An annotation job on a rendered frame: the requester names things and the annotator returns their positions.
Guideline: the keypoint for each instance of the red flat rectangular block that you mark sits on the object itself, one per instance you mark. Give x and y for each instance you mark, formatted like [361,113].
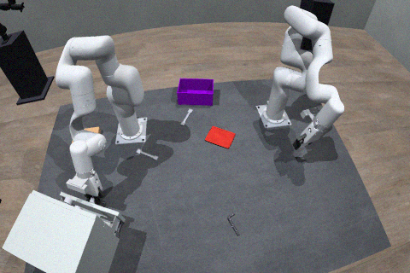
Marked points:
[220,137]

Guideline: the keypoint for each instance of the purple open-top box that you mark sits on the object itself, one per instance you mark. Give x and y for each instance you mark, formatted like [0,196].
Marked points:
[195,91]

